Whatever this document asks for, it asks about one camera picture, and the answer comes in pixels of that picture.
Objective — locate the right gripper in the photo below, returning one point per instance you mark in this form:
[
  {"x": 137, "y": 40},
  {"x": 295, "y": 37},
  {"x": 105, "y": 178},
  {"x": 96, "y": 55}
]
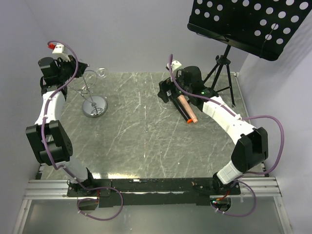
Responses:
[{"x": 165, "y": 86}]

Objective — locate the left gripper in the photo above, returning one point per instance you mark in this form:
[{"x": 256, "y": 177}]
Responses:
[{"x": 71, "y": 62}]

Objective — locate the clear wine glass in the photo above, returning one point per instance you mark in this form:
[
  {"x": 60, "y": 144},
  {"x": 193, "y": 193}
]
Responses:
[{"x": 102, "y": 72}]

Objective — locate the chrome wine glass rack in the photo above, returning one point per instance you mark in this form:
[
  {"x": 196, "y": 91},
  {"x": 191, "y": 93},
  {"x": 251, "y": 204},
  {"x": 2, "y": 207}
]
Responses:
[{"x": 93, "y": 105}]

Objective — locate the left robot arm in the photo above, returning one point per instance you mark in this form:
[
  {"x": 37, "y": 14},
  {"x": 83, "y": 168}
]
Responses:
[{"x": 47, "y": 137}]

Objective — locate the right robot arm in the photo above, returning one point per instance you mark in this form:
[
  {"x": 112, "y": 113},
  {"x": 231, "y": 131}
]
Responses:
[{"x": 250, "y": 143}]

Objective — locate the pink microphone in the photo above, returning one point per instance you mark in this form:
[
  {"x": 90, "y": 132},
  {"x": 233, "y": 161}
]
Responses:
[{"x": 188, "y": 109}]

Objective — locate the black microphone orange end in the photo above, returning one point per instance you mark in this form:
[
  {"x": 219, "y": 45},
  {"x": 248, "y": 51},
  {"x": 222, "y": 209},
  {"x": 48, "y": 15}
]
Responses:
[{"x": 182, "y": 110}]

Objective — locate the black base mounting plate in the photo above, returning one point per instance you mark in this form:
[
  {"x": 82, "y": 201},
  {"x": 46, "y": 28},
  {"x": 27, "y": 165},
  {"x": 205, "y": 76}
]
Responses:
[{"x": 156, "y": 191}]

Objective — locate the black perforated music stand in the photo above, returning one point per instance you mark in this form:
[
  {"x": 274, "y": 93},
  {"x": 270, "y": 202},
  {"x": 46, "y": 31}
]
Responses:
[{"x": 258, "y": 27}]

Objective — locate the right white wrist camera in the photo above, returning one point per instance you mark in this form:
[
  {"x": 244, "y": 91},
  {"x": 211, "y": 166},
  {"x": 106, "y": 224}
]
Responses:
[{"x": 175, "y": 66}]

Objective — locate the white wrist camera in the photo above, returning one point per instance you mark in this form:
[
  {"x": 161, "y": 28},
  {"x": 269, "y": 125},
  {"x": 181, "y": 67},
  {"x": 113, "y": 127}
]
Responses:
[
  {"x": 59, "y": 50},
  {"x": 175, "y": 66}
]

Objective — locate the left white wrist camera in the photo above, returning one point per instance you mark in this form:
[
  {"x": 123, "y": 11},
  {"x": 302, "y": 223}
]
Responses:
[{"x": 59, "y": 50}]

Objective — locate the aluminium frame rail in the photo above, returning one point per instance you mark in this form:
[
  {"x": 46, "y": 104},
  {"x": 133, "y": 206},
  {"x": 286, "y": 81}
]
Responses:
[{"x": 58, "y": 189}]

